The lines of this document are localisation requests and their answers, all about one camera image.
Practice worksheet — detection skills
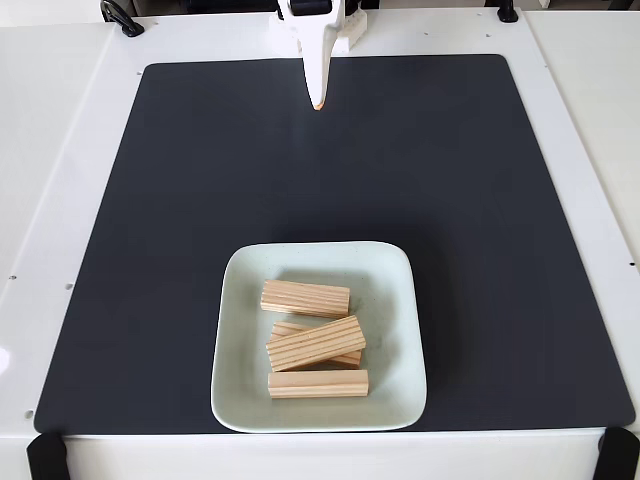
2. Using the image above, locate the grooved wooden block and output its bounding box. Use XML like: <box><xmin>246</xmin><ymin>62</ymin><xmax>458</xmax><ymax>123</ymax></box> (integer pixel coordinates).
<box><xmin>259</xmin><ymin>279</ymin><xmax>352</xmax><ymax>320</ymax></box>
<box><xmin>264</xmin><ymin>314</ymin><xmax>367</xmax><ymax>373</ymax></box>
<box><xmin>271</xmin><ymin>321</ymin><xmax>363</xmax><ymax>370</ymax></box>
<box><xmin>267</xmin><ymin>369</ymin><xmax>371</xmax><ymax>400</ymax></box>

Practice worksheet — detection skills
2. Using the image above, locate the pale green square plate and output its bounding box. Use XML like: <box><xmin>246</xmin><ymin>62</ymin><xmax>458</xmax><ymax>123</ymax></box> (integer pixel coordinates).
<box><xmin>209</xmin><ymin>241</ymin><xmax>429</xmax><ymax>434</ymax></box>

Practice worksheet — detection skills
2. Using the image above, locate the black rubber mat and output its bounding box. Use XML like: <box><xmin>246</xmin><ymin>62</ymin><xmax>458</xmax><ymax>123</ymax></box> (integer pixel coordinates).
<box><xmin>33</xmin><ymin>53</ymin><xmax>636</xmax><ymax>435</ymax></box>

